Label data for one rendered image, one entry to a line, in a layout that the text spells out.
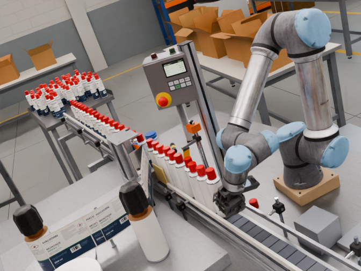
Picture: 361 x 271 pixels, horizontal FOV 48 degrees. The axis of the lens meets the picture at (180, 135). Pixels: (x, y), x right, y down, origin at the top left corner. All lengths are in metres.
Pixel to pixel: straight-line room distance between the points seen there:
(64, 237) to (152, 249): 0.34
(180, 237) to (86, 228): 0.35
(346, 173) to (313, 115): 0.41
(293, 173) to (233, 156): 0.46
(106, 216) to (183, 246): 0.31
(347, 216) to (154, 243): 0.67
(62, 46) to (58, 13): 0.66
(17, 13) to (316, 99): 7.93
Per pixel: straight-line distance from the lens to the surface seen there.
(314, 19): 1.29
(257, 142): 1.22
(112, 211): 1.56
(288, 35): 1.30
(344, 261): 1.18
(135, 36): 9.17
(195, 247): 1.46
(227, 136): 1.32
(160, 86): 1.50
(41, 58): 6.83
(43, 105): 3.66
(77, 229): 1.55
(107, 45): 9.06
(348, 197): 1.60
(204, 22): 4.14
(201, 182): 1.49
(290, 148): 1.50
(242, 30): 3.36
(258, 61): 1.36
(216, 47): 3.83
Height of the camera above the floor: 1.80
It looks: 24 degrees down
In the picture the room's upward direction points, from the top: 19 degrees counter-clockwise
